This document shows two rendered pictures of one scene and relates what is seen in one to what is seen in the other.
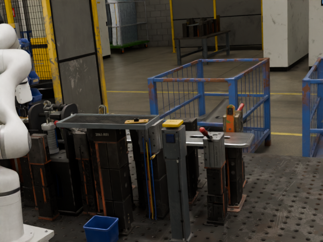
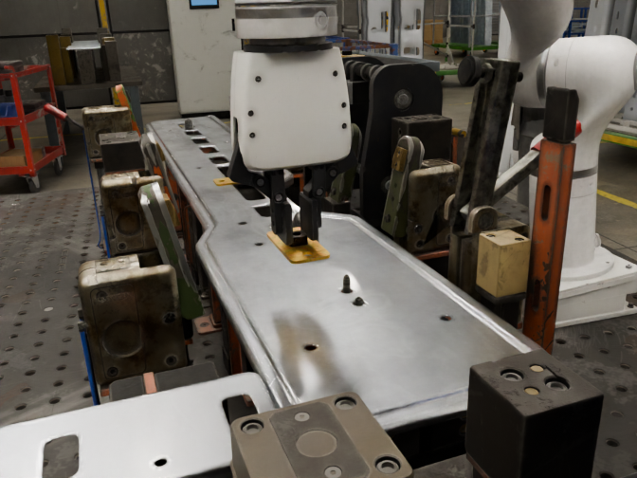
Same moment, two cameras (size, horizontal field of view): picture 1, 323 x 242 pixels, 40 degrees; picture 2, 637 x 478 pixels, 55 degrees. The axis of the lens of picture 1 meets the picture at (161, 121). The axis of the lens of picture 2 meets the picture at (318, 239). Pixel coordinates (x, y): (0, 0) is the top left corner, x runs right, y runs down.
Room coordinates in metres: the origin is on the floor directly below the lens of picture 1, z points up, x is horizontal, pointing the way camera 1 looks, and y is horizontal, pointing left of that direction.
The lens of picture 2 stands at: (2.57, 1.12, 1.27)
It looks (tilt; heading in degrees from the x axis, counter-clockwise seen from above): 21 degrees down; 228
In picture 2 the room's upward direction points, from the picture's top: 2 degrees counter-clockwise
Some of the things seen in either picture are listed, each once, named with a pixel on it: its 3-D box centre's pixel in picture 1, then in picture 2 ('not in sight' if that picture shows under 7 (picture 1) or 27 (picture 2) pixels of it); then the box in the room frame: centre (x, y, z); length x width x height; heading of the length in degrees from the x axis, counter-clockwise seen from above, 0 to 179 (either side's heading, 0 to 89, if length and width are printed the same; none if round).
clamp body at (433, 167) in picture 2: (29, 167); (426, 292); (1.94, 0.63, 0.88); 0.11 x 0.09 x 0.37; 158
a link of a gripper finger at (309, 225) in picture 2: (20, 110); (319, 200); (2.21, 0.71, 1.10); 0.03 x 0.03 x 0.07; 68
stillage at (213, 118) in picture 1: (215, 114); not in sight; (4.20, -0.54, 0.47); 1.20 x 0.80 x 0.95; 152
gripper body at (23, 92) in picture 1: (20, 91); (290, 100); (2.23, 0.70, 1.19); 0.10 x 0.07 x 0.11; 158
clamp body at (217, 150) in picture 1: (216, 178); not in sight; (1.63, -0.20, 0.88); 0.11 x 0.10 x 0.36; 158
